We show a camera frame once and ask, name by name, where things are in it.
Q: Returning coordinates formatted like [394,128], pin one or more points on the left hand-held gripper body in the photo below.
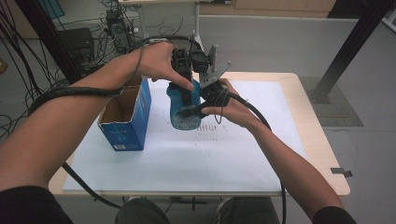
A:
[182,62]

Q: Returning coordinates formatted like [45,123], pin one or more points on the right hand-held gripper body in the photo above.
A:
[214,93]

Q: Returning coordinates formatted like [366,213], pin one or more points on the blue plastic bottle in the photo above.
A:
[182,122]

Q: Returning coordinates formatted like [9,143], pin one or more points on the person's left hand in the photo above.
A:
[157,63]

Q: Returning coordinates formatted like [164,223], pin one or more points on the person's right hand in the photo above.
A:
[236,109]

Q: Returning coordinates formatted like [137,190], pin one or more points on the white table mat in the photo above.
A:
[202,161]

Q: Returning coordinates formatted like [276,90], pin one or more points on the blue cardboard box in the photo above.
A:
[130,130]

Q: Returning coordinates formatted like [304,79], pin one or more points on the black computer tower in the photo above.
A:
[120,31]

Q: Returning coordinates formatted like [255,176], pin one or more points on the light wooden table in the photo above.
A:
[311,124]

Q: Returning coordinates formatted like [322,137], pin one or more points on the black floor cabinet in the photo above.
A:
[77,42]

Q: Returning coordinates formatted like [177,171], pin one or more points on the grey tape strip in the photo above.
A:
[341,172]

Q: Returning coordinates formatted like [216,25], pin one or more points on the person's right black sleeve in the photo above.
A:
[334,216]

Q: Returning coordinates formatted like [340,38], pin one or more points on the person's black sleeve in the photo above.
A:
[334,216]
[31,207]

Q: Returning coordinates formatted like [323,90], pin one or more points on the person's left black sleeve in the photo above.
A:
[31,207]

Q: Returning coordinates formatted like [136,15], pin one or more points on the white desk frame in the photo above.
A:
[143,21]

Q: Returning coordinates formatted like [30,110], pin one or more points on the wooden wall cabinet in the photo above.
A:
[280,6]

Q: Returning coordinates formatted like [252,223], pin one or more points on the black metal frame post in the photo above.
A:
[49,37]
[355,43]

